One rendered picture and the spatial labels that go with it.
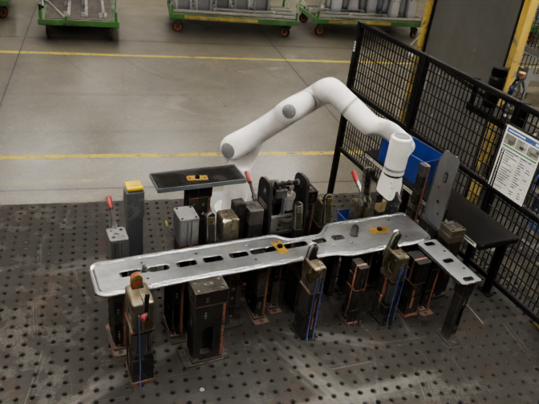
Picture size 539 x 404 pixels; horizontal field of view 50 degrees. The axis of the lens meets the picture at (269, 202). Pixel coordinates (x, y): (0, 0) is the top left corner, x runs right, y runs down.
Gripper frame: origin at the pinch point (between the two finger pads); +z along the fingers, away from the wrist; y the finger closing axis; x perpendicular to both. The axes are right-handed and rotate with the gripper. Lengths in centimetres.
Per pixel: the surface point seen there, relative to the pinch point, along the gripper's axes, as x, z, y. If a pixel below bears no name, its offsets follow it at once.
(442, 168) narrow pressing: 26.6, -13.7, -1.5
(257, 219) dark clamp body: -50, 8, -15
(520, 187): 54, -11, 17
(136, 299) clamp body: -107, 6, 22
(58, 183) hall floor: -105, 113, -249
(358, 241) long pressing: -13.5, 11.9, 5.1
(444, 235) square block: 23.6, 9.7, 13.5
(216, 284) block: -79, 9, 18
